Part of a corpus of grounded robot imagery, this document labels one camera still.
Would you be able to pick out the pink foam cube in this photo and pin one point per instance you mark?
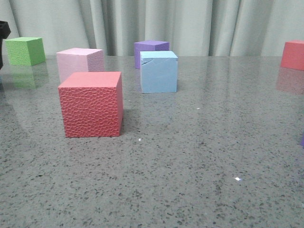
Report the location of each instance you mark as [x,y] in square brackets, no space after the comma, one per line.
[79,60]

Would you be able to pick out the green foam cube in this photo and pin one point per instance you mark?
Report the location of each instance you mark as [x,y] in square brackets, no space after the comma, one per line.
[25,51]

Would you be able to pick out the red foam cube far right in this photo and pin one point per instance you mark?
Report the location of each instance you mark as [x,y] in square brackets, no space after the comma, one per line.
[293,55]

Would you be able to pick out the torn light blue foam cube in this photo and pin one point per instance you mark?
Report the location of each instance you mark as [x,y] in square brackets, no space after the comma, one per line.
[158,71]

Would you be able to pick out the red textured foam cube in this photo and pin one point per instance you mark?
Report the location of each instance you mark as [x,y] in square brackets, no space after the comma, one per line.
[92,104]

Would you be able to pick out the grey-green curtain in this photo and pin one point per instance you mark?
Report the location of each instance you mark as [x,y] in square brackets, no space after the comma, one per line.
[192,27]

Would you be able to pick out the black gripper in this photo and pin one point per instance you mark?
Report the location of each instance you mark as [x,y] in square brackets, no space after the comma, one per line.
[4,33]

